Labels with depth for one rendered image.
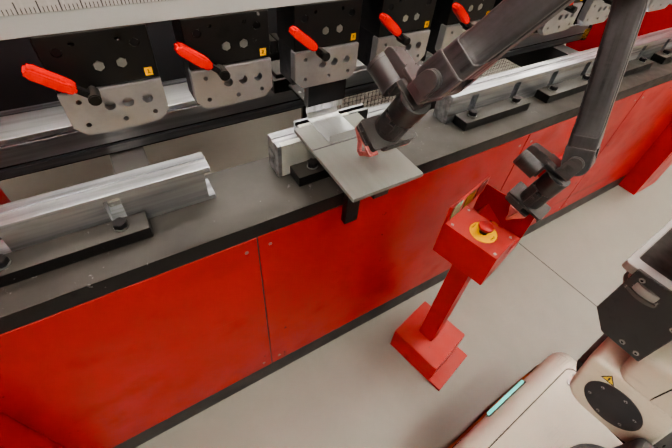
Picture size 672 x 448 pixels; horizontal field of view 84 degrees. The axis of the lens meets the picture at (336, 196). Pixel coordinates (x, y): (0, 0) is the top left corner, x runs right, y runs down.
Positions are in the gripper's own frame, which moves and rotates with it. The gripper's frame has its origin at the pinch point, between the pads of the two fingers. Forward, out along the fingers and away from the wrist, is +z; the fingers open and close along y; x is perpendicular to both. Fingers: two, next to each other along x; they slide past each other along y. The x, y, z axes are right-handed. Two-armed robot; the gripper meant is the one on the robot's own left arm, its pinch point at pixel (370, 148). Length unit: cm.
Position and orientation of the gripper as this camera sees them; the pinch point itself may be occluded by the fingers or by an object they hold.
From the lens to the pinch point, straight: 81.2
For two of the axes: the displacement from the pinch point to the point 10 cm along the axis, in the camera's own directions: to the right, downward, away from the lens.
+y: -8.6, 3.2, -4.0
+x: 4.1, 9.0, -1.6
